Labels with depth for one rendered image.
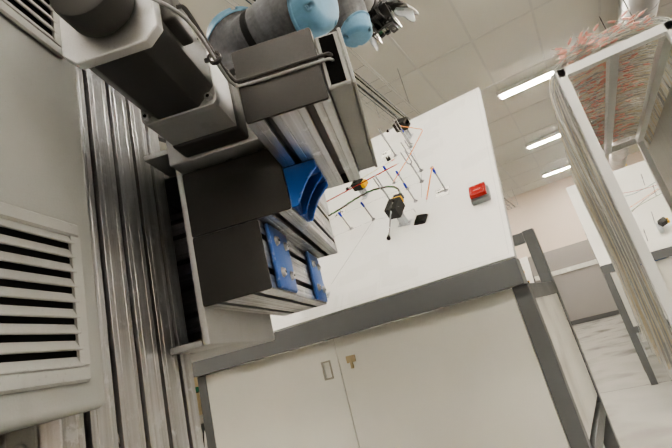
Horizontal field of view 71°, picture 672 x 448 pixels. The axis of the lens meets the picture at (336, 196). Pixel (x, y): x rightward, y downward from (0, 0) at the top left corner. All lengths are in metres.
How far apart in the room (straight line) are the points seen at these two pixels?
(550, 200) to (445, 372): 11.43
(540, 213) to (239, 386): 11.37
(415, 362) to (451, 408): 0.14
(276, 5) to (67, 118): 0.45
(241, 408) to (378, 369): 0.53
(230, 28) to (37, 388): 0.68
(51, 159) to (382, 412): 1.18
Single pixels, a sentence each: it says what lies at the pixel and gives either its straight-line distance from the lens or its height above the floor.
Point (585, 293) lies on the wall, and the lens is 12.50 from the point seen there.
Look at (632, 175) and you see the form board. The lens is 4.86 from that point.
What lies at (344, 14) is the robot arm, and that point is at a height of 1.45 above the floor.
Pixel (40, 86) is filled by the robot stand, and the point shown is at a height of 1.03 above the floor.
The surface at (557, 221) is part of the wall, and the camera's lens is 12.61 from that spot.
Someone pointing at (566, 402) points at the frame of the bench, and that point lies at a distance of 1.31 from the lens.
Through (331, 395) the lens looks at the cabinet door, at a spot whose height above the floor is 0.64.
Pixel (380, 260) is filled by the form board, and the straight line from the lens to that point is 1.49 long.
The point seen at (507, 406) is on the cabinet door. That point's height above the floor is 0.53.
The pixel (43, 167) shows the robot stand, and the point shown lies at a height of 0.96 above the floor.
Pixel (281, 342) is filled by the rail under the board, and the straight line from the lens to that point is 1.56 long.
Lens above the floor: 0.76
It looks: 18 degrees up
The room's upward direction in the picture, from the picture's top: 15 degrees counter-clockwise
